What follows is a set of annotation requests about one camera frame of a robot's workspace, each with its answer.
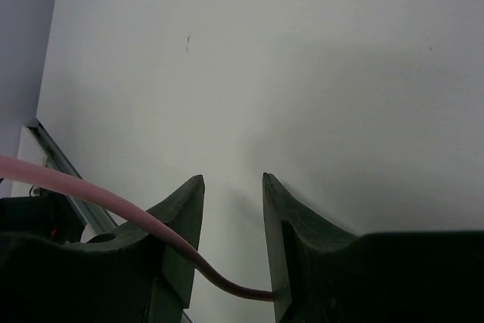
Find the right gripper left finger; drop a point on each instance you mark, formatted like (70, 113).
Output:
(49, 275)

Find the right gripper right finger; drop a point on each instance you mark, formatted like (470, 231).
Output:
(322, 273)

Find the aluminium rail front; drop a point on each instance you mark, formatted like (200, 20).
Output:
(65, 178)

